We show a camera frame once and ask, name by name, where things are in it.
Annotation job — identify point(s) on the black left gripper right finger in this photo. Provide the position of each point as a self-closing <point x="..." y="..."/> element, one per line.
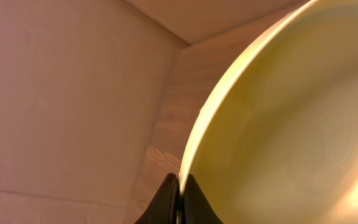
<point x="196" y="208"/>

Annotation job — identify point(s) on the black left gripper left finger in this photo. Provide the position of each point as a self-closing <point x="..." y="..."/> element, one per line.
<point x="163" y="207"/>

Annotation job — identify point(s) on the yellow plate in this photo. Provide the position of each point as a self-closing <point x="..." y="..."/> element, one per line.
<point x="277" y="139"/>

